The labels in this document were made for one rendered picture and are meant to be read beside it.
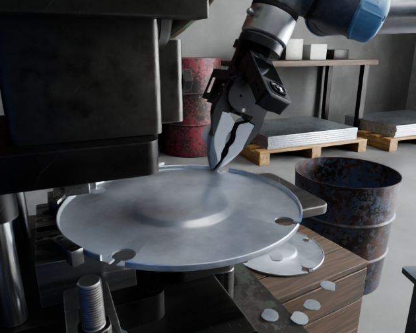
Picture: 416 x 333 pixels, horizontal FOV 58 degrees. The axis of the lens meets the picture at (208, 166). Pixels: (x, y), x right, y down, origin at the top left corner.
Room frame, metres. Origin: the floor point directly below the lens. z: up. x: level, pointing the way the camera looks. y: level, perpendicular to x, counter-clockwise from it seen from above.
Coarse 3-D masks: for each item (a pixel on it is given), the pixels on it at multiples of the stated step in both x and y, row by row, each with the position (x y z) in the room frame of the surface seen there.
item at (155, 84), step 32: (0, 32) 0.29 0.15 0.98; (32, 32) 0.30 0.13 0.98; (64, 32) 0.31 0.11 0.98; (96, 32) 0.32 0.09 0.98; (128, 32) 0.33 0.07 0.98; (160, 32) 0.35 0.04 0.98; (0, 64) 0.29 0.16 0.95; (32, 64) 0.30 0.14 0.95; (64, 64) 0.31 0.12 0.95; (96, 64) 0.32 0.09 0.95; (128, 64) 0.33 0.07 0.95; (160, 64) 0.37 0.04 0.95; (32, 96) 0.30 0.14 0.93; (64, 96) 0.31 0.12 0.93; (96, 96) 0.32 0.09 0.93; (128, 96) 0.33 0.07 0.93; (160, 96) 0.37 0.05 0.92; (32, 128) 0.30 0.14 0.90; (64, 128) 0.31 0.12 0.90; (96, 128) 0.32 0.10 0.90; (128, 128) 0.33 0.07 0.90; (160, 128) 0.34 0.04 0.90
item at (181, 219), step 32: (128, 192) 0.47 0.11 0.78; (160, 192) 0.45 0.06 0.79; (192, 192) 0.45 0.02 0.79; (224, 192) 0.47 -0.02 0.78; (256, 192) 0.47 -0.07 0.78; (288, 192) 0.46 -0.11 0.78; (64, 224) 0.37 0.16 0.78; (96, 224) 0.37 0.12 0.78; (128, 224) 0.37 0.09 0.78; (160, 224) 0.37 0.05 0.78; (192, 224) 0.37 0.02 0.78; (224, 224) 0.37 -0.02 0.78; (256, 224) 0.37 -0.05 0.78; (96, 256) 0.30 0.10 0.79; (160, 256) 0.30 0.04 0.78; (192, 256) 0.30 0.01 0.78; (224, 256) 0.30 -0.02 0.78; (256, 256) 0.30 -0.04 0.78
